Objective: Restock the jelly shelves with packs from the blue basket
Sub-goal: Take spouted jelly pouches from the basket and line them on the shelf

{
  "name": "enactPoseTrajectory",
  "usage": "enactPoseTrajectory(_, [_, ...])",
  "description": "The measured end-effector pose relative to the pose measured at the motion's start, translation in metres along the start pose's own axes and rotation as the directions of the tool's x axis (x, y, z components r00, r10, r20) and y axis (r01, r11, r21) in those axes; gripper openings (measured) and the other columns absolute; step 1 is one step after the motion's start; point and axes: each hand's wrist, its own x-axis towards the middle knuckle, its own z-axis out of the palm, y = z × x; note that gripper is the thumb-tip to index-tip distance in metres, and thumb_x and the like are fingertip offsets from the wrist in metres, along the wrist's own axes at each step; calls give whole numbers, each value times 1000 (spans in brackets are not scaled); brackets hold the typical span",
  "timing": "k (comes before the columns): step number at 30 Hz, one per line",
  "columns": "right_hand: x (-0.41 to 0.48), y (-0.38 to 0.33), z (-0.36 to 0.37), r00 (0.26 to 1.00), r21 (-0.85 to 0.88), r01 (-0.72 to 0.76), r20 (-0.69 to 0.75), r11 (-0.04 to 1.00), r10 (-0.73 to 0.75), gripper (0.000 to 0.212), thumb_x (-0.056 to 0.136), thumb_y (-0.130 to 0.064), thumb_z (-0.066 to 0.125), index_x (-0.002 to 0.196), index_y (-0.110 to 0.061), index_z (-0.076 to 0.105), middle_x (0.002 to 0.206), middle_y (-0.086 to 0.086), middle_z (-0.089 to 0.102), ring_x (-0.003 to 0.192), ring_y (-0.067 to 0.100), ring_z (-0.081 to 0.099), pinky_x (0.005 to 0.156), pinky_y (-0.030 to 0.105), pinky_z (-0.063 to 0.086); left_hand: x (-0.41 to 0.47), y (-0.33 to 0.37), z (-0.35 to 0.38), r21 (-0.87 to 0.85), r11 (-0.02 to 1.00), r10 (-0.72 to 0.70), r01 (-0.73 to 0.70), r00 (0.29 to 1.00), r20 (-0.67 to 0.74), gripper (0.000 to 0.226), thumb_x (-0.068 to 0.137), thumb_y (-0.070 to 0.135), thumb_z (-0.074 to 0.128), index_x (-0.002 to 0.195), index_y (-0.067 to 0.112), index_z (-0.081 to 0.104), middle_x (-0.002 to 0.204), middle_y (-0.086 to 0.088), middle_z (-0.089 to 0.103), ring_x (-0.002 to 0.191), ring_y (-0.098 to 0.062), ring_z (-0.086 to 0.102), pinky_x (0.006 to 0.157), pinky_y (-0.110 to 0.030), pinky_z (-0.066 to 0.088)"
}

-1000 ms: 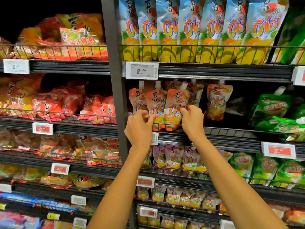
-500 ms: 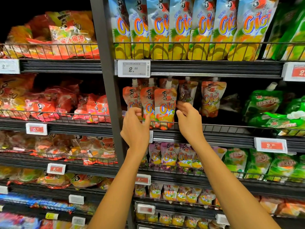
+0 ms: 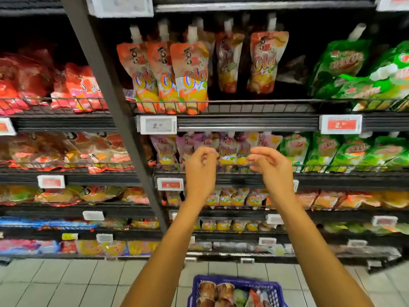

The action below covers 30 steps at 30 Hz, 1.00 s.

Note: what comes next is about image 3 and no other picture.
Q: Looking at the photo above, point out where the person's right hand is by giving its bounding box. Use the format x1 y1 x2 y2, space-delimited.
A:
247 146 296 205

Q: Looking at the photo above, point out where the person's left hand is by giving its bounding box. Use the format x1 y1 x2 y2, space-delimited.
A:
184 145 219 205

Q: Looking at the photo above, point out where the row of orange Cici pouches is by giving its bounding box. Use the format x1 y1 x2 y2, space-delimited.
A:
116 12 290 116

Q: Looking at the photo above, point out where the blue plastic shopping basket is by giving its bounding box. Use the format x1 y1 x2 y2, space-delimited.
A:
187 274 290 307

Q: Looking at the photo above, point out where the black metal store shelf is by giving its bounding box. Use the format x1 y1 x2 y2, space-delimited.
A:
0 0 409 272

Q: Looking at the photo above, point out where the person's right forearm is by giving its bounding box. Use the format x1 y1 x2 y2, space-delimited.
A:
275 191 374 307

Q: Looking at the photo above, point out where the person's left forearm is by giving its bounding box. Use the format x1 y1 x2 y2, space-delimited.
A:
121 198 215 307

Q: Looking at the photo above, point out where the row of purple pouches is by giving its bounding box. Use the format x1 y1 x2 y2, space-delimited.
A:
150 130 283 174

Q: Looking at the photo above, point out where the row of small multicolour pouches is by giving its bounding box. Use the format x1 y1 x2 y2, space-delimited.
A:
203 186 271 209

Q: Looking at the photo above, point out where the row of small yellow pouches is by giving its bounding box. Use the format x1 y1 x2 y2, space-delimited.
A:
193 217 264 233

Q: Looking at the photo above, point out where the row of small green pouches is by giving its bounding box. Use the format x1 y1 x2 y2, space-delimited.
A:
321 221 409 236

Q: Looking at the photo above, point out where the row of yellow bags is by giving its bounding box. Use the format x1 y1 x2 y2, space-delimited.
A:
0 237 162 257

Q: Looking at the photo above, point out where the row of clear red-print bags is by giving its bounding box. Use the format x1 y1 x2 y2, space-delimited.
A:
0 130 156 174

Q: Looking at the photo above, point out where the row of yellow-green bags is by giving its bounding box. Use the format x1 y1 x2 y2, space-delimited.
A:
0 183 152 206

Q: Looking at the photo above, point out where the row of red bags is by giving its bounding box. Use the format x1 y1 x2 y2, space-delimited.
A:
0 48 111 116

